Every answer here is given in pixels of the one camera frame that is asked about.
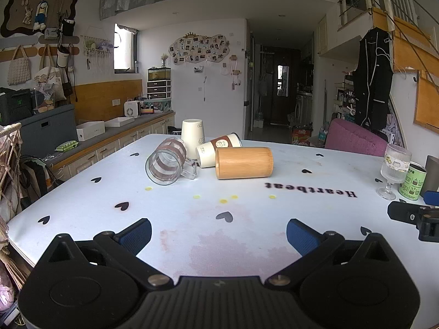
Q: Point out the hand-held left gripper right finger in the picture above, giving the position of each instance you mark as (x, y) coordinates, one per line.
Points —
(301, 238)

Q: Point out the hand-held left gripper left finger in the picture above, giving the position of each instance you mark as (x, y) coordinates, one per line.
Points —
(137, 238)

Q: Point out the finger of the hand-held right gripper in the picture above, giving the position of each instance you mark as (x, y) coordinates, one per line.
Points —
(432, 197)
(406, 211)

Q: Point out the wooden cup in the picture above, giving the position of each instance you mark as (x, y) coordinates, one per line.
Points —
(243, 162)

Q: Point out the grey cup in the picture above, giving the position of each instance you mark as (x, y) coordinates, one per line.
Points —
(432, 173)

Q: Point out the paper cup with brown sleeve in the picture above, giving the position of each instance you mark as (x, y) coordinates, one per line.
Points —
(206, 154)

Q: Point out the white cup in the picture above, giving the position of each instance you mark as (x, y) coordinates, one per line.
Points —
(192, 135)

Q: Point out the green tin can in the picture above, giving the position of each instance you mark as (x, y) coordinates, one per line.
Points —
(412, 181)

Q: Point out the heart print tablecloth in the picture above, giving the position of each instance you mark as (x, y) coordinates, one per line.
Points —
(103, 209)

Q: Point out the ribbed glass goblet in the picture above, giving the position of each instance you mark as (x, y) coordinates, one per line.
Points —
(394, 164)

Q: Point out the striped glass mug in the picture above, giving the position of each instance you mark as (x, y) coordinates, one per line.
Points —
(164, 164)

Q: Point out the pink chair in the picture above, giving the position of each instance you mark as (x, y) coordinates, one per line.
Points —
(353, 140)

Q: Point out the white cabinet counter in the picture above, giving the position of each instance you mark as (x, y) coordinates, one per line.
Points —
(113, 144)

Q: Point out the red box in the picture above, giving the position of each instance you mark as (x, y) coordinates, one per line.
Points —
(301, 135)

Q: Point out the green packet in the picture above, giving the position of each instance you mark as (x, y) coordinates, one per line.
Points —
(66, 146)

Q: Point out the flat white box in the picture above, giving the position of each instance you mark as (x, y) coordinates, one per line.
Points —
(119, 121)

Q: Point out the small white appliance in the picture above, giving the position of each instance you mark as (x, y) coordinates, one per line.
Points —
(131, 109)

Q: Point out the black jacket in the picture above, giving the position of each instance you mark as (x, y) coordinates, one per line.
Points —
(372, 78)

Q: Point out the grey storage box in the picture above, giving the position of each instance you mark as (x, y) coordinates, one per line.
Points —
(48, 130)

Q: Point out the small drawer organizer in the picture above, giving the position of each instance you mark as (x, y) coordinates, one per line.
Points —
(158, 89)

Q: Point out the glass fish tank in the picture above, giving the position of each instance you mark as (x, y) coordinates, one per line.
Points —
(159, 74)

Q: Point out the black case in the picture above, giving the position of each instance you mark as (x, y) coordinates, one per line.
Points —
(15, 108)

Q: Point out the beige canvas tote bag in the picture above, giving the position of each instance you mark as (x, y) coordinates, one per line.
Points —
(48, 78)

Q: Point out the window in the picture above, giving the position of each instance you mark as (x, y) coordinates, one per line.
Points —
(124, 51)

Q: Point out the small white bag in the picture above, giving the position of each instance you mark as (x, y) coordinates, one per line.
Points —
(63, 58)

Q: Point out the cloud-shaped photo board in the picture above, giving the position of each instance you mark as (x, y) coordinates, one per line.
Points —
(199, 49)

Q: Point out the white knit tote bag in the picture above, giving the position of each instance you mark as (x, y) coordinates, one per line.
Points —
(17, 70)

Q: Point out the small black bag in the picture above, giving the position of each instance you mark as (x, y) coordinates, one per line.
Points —
(68, 26)

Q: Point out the blue bunny doll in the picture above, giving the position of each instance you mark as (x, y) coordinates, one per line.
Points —
(41, 13)

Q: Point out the white wall rack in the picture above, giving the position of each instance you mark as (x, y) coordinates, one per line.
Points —
(96, 51)

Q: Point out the brown felt wall board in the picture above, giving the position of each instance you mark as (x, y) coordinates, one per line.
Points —
(13, 13)

